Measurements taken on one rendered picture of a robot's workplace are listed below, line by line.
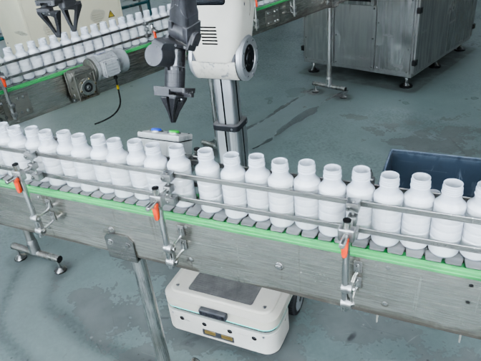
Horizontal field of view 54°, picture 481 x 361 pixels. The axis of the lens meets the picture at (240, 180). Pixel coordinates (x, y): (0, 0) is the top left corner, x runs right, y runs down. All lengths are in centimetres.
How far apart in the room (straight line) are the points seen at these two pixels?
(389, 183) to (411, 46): 372
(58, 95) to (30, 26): 247
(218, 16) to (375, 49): 330
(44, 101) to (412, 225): 202
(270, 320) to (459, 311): 98
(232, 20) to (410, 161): 73
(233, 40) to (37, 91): 125
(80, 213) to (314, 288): 69
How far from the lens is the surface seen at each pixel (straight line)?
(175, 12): 131
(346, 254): 99
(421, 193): 101
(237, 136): 183
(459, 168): 160
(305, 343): 219
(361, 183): 102
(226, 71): 170
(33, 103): 261
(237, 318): 200
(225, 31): 165
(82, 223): 146
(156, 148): 120
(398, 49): 473
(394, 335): 226
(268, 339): 203
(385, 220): 103
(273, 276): 120
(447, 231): 103
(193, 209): 123
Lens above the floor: 167
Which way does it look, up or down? 30 degrees down
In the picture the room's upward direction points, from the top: 6 degrees counter-clockwise
